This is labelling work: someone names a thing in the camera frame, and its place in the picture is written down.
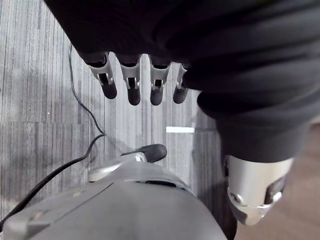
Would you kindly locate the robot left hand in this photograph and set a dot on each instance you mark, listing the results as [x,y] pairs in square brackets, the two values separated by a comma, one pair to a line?
[225,50]

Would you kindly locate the white tape strip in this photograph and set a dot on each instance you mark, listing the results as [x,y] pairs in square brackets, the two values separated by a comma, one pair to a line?
[180,129]

